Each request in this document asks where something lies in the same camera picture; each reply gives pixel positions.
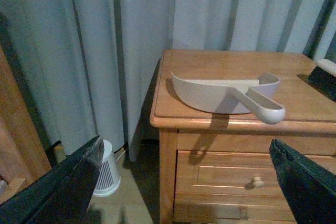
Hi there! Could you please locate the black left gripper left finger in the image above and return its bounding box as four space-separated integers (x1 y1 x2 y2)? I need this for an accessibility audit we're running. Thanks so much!
1 136 104 223

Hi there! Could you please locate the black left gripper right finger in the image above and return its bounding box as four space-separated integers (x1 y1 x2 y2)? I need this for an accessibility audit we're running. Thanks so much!
269 139 335 223

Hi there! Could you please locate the wooden furniture panel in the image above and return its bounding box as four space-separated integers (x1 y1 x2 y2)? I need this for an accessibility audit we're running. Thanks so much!
0 11 52 204

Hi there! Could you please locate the beige plastic dustpan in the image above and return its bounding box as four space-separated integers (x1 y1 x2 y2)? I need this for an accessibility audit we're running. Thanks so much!
172 72 286 125

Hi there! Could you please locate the wooden nightstand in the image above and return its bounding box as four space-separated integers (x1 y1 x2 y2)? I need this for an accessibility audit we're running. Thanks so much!
150 49 335 223

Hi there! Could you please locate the light blue curtain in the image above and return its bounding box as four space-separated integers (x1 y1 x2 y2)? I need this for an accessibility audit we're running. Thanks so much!
1 0 335 159

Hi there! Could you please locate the round wooden drawer knob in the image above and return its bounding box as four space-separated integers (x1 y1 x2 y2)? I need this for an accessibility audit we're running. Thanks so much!
251 176 265 188

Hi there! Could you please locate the black hand brush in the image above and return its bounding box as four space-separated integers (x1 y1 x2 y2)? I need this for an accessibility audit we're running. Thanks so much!
308 59 335 101

